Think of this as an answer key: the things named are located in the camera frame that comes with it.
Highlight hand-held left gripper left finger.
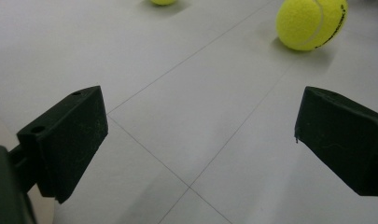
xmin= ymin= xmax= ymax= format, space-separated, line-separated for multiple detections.
xmin=16 ymin=85 xmax=109 ymax=204

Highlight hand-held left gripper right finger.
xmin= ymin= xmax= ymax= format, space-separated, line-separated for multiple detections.
xmin=294 ymin=86 xmax=378 ymax=197

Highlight yellow tennis ball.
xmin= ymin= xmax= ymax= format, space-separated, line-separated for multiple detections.
xmin=275 ymin=0 xmax=349 ymax=52
xmin=149 ymin=0 xmax=178 ymax=7

